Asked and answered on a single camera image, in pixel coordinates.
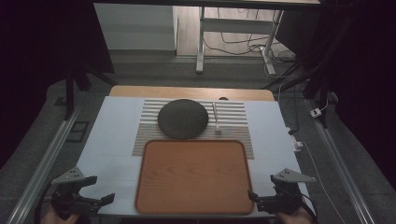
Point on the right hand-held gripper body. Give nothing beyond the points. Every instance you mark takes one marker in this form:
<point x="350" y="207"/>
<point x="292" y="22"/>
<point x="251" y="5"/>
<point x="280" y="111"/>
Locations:
<point x="291" y="176"/>

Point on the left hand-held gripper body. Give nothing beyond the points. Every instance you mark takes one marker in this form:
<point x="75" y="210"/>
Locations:
<point x="70" y="177"/>

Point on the person's right hand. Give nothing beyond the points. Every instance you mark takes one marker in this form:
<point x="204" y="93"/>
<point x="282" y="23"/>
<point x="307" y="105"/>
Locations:
<point x="295" y="218"/>

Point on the person's left hand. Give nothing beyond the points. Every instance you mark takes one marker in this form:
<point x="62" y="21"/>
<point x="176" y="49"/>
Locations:
<point x="53" y="219"/>

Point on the light blue table cover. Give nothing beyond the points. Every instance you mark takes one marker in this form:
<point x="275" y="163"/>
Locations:
<point x="115" y="140"/>

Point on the brown wooden tray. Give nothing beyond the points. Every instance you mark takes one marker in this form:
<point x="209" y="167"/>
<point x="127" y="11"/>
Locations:
<point x="193" y="177"/>

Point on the small white adapter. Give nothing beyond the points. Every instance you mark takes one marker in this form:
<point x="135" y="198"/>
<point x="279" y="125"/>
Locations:
<point x="316" y="112"/>

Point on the striped woven placemat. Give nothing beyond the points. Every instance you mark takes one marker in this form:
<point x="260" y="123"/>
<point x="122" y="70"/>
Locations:
<point x="232" y="118"/>

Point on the black tripod stand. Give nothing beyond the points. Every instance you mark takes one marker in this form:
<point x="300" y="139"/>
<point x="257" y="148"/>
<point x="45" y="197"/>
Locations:
<point x="322" y="93"/>
<point x="70" y="93"/>

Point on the white spoon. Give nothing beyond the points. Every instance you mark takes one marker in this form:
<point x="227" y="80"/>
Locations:
<point x="215" y="116"/>

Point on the dark round plate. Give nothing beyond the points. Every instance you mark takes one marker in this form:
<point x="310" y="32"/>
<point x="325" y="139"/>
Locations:
<point x="183" y="118"/>

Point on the dark curtain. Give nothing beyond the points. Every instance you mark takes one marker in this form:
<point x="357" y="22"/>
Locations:
<point x="364" y="62"/>
<point x="37" y="62"/>

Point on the aluminium rail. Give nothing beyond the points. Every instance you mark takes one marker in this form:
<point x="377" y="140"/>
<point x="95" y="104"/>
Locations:
<point x="341" y="168"/>
<point x="43" y="168"/>

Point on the black floor frame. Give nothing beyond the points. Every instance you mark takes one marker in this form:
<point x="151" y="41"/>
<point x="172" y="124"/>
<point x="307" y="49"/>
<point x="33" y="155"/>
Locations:
<point x="77" y="132"/>

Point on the white metal desk frame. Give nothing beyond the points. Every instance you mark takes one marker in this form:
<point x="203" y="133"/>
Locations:
<point x="236" y="25"/>

